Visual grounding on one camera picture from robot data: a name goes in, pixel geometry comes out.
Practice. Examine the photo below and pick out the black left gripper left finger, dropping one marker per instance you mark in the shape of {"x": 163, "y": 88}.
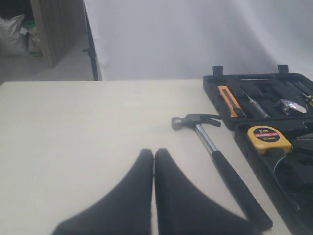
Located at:
{"x": 125, "y": 210}

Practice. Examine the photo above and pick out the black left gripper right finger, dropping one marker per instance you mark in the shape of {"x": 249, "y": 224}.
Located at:
{"x": 182, "y": 209}

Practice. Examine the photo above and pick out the steel claw hammer black grip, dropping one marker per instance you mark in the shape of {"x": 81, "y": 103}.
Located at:
{"x": 236, "y": 186}

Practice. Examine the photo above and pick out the black electrical tape roll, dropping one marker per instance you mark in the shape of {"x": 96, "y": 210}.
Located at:
{"x": 290, "y": 108}

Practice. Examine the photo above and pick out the black plastic tool case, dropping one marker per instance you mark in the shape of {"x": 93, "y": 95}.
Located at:
{"x": 287, "y": 178}

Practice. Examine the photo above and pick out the yellow tape measure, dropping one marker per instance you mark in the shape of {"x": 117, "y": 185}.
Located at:
{"x": 266, "y": 137}

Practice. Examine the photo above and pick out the orange utility knife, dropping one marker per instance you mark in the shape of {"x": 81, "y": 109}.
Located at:
{"x": 235, "y": 108}

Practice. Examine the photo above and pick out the clear tester screwdriver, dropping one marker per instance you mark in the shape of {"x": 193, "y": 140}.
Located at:
{"x": 257, "y": 106}

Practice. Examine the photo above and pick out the black backdrop stand pole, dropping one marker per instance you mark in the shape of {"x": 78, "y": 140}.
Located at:
{"x": 91, "y": 49}

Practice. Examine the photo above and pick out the white backdrop cloth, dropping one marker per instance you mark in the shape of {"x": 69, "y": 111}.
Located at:
{"x": 156, "y": 39}

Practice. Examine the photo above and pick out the large yellow black screwdriver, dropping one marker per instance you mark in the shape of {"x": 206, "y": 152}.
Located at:
{"x": 303, "y": 91}

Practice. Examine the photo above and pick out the white plastic sack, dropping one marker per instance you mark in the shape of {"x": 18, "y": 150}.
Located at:
{"x": 12, "y": 36}

